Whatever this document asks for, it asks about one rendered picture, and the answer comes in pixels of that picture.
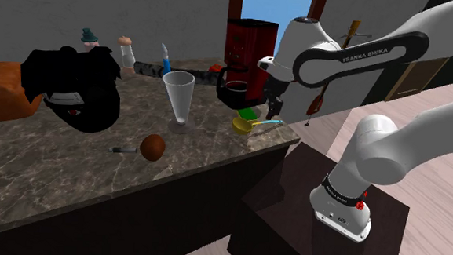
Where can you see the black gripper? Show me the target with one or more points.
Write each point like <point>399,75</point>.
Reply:
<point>275,91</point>

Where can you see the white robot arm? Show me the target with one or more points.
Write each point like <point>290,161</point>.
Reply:
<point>378,153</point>

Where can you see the green flat object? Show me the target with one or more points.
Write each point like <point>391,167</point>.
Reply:
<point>247,114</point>

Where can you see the brown and red upright tool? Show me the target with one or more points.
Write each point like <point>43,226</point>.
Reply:
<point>316,103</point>

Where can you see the red coffee machine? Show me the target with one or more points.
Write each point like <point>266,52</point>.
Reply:
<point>249,47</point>

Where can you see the small red object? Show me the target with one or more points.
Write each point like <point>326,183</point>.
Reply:
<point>215,68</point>

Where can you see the clear tall glass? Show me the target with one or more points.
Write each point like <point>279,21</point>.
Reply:
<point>179,96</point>

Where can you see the black speckled long object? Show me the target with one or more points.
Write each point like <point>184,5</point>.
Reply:
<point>148,69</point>

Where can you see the dark robot stand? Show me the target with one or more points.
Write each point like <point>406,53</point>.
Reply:
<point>283,221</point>

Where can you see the brown round ball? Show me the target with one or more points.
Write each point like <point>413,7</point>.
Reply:
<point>152,147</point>

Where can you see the dark cabinet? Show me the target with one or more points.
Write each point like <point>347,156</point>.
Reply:
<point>416,80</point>

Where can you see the white shaker with tan top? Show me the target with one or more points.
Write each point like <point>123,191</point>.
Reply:
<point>127,55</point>

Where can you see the small dark pen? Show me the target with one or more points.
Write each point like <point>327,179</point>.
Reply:
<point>124,150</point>

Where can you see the black helmet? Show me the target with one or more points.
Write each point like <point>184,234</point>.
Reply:
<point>86,94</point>

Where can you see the figure with green hat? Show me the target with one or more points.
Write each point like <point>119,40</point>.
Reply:
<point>89,37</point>

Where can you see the orange-brown bread loaf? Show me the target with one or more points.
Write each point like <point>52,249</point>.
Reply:
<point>4,94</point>

